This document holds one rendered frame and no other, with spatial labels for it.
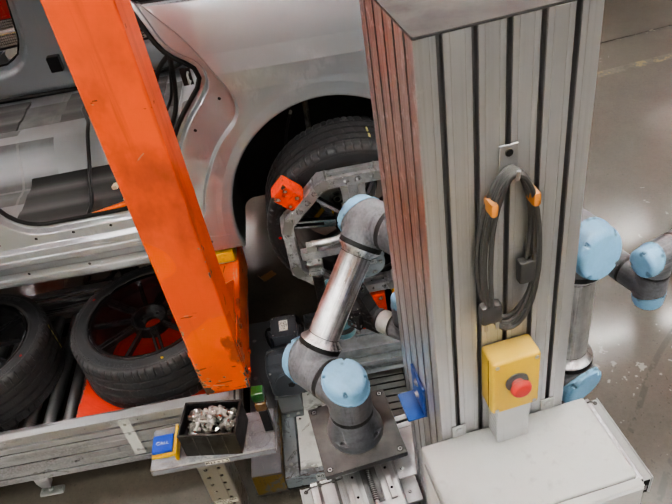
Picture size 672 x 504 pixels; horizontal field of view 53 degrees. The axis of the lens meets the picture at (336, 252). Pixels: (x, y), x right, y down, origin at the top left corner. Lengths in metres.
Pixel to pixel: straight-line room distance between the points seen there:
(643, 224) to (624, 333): 0.81
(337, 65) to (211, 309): 0.90
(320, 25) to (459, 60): 1.42
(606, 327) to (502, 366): 2.14
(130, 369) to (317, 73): 1.31
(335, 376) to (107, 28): 0.99
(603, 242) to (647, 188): 2.71
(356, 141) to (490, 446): 1.29
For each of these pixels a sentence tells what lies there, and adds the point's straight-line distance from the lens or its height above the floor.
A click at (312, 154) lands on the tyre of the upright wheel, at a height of 1.16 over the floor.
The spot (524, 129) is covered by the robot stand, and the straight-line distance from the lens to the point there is 0.95.
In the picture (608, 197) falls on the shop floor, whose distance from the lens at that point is 4.05.
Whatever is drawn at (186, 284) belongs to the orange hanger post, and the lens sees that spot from 2.11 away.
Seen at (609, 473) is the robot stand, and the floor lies 1.23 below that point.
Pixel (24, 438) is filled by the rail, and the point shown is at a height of 0.38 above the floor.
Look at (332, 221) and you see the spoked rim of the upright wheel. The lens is 2.49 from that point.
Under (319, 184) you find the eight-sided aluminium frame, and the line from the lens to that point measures 2.26.
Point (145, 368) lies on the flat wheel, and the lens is 2.69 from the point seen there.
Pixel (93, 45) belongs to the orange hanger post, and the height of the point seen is 1.80.
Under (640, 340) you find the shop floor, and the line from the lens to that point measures 3.26.
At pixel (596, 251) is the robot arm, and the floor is 1.42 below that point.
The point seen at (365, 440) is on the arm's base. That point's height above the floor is 0.86.
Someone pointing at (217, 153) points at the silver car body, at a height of 1.17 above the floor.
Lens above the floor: 2.35
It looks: 39 degrees down
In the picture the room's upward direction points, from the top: 11 degrees counter-clockwise
